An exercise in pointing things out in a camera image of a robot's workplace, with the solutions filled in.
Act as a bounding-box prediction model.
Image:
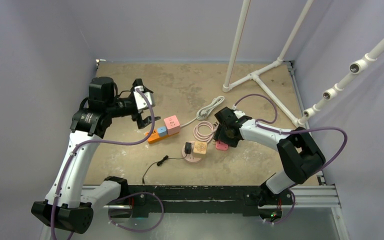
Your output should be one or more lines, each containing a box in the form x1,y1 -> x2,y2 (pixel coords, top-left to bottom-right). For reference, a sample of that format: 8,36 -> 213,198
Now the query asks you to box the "black power adapter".
183,142 -> 193,155

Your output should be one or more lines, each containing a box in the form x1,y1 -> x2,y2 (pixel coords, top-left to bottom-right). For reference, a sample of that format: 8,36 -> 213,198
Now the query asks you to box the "light blue small block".
156,126 -> 168,138

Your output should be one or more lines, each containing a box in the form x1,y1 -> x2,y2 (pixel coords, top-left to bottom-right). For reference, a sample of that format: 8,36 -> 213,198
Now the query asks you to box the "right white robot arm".
213,107 -> 326,204

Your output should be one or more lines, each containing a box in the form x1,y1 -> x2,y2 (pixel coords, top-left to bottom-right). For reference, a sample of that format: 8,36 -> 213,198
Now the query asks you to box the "pink cube socket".
163,115 -> 181,136

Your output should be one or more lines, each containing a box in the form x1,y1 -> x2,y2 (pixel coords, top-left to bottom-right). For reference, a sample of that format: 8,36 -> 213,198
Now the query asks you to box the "white cable of beige socket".
179,95 -> 226,129

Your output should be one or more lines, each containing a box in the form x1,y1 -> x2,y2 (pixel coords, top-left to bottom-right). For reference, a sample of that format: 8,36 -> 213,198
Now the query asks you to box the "white pipe with fittings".
298,38 -> 384,125

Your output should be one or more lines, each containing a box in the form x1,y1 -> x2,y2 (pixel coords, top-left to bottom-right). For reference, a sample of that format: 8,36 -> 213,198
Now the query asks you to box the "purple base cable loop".
108,191 -> 165,234

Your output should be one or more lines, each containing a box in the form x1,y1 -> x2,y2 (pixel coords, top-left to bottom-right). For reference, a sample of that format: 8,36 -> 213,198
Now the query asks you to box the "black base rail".
106,176 -> 296,219

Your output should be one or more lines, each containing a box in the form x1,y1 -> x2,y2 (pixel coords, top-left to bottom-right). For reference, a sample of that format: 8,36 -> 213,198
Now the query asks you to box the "pink square plug adapter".
215,140 -> 229,151

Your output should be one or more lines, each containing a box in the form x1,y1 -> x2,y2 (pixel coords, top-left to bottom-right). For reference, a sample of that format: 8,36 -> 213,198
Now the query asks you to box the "beige cube power socket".
192,141 -> 208,158

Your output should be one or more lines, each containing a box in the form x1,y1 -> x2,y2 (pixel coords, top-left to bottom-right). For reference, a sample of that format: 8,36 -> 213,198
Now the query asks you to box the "black adapter cable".
141,154 -> 186,185

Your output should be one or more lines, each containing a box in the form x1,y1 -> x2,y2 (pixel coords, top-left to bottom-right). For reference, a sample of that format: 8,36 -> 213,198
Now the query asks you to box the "pink coiled cable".
192,120 -> 218,144

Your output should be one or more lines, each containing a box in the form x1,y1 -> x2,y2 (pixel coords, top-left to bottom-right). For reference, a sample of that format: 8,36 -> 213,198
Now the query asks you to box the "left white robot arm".
31,76 -> 158,238

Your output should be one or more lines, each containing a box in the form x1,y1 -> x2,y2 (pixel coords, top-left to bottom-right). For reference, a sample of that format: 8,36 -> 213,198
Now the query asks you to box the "orange power strip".
147,129 -> 178,144

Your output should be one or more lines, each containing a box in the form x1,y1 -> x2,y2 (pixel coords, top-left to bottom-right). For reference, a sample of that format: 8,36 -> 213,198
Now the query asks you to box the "pink round power socket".
181,141 -> 203,164

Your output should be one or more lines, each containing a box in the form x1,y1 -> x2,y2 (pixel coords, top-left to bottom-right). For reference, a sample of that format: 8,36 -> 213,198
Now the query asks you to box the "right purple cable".
232,93 -> 349,176

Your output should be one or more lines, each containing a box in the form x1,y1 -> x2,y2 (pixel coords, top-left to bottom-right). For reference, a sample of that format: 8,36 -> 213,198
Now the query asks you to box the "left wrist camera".
133,85 -> 156,112

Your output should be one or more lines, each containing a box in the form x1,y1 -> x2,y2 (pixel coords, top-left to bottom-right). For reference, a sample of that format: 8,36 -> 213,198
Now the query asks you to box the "white pipe frame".
222,0 -> 314,127

